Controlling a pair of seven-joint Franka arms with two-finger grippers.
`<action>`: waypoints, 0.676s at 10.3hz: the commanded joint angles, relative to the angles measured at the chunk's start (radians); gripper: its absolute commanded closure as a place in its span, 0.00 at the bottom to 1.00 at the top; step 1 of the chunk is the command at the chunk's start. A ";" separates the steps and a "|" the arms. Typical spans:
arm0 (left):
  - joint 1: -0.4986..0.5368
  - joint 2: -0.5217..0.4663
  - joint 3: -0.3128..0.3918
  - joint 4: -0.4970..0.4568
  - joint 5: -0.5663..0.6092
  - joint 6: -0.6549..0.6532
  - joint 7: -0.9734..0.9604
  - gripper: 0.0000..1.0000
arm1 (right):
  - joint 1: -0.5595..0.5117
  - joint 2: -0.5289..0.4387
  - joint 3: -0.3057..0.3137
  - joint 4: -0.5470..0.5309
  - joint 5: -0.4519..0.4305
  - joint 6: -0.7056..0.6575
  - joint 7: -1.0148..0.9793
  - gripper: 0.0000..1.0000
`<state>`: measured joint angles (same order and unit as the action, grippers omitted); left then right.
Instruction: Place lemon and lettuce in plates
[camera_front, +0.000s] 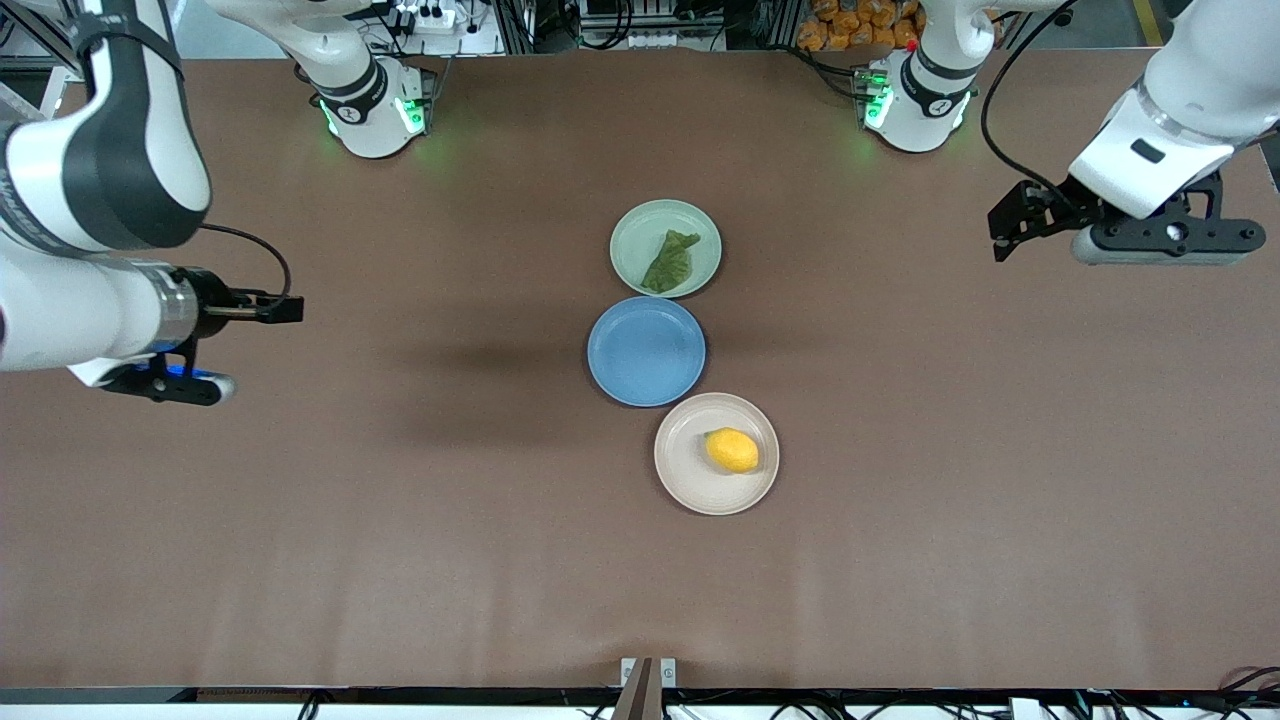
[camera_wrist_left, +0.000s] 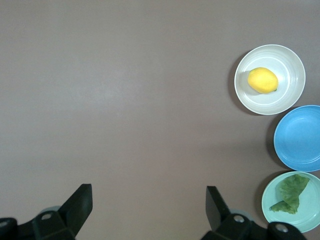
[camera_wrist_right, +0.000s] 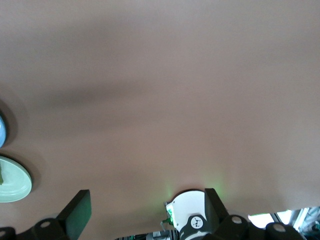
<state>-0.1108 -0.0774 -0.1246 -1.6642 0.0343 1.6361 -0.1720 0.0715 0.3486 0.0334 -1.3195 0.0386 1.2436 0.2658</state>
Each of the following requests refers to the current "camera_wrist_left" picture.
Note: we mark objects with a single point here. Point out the yellow lemon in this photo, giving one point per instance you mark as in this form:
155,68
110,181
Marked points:
262,80

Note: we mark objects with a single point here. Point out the light green plate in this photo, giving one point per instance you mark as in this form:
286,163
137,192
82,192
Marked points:
307,215

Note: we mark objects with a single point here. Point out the beige plate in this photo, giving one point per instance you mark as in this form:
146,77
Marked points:
290,75

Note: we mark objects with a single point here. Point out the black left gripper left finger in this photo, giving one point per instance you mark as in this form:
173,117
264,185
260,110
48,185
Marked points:
75,215

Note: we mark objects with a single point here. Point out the blue plate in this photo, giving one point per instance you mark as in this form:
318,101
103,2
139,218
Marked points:
300,137

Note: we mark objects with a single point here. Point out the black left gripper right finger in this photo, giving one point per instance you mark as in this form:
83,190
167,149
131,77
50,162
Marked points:
225,225

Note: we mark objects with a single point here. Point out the green lettuce leaf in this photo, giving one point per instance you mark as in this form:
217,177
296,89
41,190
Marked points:
291,192

